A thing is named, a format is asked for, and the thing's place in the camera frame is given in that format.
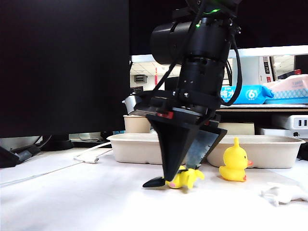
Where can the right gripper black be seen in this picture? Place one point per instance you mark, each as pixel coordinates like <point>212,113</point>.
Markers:
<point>192,108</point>

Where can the yellow black-eared Pichu doll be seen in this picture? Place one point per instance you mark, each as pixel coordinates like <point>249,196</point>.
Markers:
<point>183,180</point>

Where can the yellow rubber duck doll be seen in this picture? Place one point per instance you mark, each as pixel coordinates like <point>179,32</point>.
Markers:
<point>233,161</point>

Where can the white limbed doll figure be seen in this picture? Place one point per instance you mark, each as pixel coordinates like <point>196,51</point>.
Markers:
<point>286,193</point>

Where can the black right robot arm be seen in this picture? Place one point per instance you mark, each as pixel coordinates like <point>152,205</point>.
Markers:
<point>204,48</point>

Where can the beige cardboard box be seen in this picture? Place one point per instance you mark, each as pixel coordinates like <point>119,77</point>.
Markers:
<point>238,128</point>

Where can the beige paper pulp box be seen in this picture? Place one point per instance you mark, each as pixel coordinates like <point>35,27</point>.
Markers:
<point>272,154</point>
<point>132,149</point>

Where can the white flat box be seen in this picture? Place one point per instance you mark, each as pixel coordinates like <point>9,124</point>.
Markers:
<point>276,132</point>

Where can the brown paper cup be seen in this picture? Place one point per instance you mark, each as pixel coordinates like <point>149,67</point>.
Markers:
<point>134,125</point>

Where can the black office chair back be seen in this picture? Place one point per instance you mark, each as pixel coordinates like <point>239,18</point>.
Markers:
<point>172,84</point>

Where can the red hanging knot ornament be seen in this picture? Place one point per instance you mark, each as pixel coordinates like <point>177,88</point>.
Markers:
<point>156,77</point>

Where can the blue wet wipes pack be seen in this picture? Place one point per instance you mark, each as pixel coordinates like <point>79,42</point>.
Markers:
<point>255,95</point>

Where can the wooden desk riser black drawers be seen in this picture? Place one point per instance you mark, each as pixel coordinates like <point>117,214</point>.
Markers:
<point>264,110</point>

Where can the white panel with red label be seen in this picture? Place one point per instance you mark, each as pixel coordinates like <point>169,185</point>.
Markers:
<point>265,69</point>

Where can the white USB hub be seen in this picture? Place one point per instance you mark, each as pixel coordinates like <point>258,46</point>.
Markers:
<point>299,122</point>

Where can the pink tissue pack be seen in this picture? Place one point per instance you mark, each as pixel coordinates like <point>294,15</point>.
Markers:
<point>288,83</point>

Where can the black monitor with silver edge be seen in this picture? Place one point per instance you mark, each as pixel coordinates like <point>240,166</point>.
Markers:
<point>269,24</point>

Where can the black computer monitor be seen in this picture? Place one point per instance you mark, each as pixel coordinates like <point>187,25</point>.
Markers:
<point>60,60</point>

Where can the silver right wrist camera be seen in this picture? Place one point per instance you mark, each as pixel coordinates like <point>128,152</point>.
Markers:
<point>131,106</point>

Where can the gray wall box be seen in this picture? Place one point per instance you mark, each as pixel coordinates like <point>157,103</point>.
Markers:
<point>140,79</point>

